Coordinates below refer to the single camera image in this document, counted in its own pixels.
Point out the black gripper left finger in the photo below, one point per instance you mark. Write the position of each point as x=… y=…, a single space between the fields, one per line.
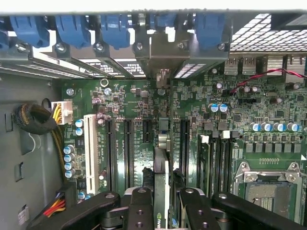
x=79 y=210

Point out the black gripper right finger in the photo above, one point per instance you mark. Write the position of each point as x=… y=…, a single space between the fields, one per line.
x=199 y=213

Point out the RAM slot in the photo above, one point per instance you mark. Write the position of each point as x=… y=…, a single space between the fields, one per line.
x=226 y=165
x=216 y=165

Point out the white expansion slot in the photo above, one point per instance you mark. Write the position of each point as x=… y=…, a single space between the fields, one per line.
x=91 y=153

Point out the long black expansion slot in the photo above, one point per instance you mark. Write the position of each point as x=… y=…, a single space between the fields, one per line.
x=110 y=153
x=185 y=148
x=128 y=153

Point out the short black expansion slot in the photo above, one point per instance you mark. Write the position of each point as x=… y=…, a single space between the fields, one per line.
x=147 y=130

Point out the blue slot latch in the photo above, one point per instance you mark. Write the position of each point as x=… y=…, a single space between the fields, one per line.
x=72 y=30
x=164 y=21
x=208 y=30
x=3 y=40
x=26 y=28
x=115 y=31

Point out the CPU socket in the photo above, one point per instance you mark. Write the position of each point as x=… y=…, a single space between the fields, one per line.
x=271 y=198

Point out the black open PC case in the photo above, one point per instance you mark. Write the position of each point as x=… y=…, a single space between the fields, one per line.
x=24 y=148

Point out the white power connector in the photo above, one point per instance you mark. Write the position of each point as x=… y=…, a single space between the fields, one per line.
x=64 y=112

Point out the green motherboard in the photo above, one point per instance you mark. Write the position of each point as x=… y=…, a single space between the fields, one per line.
x=192 y=100

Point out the silver rear port block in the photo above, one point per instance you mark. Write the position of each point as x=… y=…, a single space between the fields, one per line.
x=297 y=65
x=275 y=65
x=249 y=65
x=232 y=65

